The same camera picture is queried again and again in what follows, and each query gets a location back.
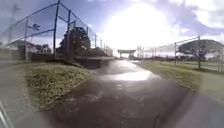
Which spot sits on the overhead gate structure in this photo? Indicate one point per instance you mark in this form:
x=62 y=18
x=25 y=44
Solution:
x=126 y=51

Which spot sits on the concrete ledge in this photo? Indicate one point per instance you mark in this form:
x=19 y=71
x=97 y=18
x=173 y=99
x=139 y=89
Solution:
x=93 y=60

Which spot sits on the wet dark asphalt path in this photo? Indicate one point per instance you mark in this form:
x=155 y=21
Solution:
x=123 y=96

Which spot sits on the dark leafy tree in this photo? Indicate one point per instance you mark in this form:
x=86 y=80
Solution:
x=76 y=41

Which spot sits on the grass patch with dry leaves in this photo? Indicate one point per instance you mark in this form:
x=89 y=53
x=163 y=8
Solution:
x=50 y=83

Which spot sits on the green grass verge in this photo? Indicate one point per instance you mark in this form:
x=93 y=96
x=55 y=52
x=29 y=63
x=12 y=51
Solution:
x=180 y=75

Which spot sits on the palm tree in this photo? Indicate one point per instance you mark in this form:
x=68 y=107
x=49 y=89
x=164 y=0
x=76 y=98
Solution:
x=34 y=26

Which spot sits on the wide spreading tree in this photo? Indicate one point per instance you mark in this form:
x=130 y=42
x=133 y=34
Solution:
x=200 y=48

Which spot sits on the low building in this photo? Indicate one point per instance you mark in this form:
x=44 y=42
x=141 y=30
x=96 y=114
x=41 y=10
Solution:
x=18 y=48

